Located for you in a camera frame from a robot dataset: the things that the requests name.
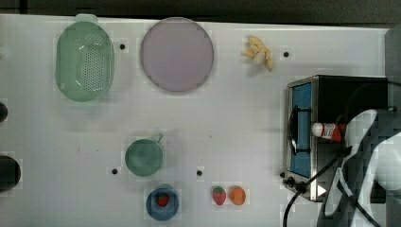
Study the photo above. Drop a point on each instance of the round purple plate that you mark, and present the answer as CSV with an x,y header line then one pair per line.
x,y
177,54

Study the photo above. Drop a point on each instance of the yellow toy banana bunch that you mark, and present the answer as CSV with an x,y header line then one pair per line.
x,y
258,52

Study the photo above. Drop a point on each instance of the green cup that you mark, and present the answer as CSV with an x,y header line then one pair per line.
x,y
145,156

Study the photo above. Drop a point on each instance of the black cylinder at edge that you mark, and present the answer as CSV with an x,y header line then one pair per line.
x,y
10,173

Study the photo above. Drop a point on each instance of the orange toy fruit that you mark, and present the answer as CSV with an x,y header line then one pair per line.
x,y
237,195

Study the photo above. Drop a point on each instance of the small black object at edge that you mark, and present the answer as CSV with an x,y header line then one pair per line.
x,y
3,112

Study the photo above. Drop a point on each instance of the red toy strawberry in bowl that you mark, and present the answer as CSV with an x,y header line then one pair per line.
x,y
162,200

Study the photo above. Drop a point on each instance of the red plush ketchup bottle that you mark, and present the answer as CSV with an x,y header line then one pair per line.
x,y
329,131

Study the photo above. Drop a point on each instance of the silver toaster oven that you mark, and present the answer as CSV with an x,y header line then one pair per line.
x,y
319,108

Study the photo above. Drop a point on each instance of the blue bowl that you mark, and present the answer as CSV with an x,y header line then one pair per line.
x,y
163,213

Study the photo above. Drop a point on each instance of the green perforated colander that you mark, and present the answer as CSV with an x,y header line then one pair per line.
x,y
85,60

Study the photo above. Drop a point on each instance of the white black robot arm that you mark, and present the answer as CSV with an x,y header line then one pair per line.
x,y
372,139

